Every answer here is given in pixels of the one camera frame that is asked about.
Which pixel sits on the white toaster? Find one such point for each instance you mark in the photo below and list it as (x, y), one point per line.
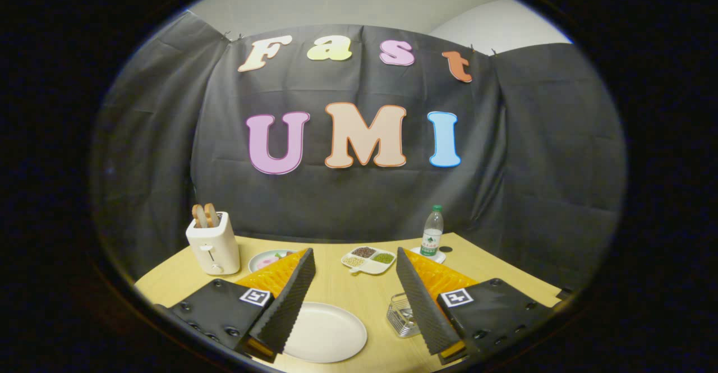
(216, 238)

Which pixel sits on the small white coaster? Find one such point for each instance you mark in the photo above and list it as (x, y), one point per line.
(440, 258)

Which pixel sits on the white divided bean tray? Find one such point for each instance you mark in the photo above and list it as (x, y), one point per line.
(370, 265)

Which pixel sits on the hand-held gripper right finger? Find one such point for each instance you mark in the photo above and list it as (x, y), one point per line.
(429, 311)

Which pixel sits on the oval pale green plate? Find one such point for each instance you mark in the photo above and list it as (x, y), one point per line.
(255, 261)

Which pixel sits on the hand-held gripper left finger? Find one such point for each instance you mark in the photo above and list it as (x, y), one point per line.
(286, 305)

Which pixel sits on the black backdrop cloth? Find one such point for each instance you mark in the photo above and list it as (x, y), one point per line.
(359, 205)

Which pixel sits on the toast bread slice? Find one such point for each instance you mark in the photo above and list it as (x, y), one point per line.
(212, 215)
(198, 216)

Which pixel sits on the large round white plate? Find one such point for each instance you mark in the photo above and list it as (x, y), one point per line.
(328, 334)

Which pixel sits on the pink ham slices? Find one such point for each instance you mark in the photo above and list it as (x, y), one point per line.
(267, 261)

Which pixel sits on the clear green-label water bottle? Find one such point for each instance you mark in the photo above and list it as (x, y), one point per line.
(431, 238)

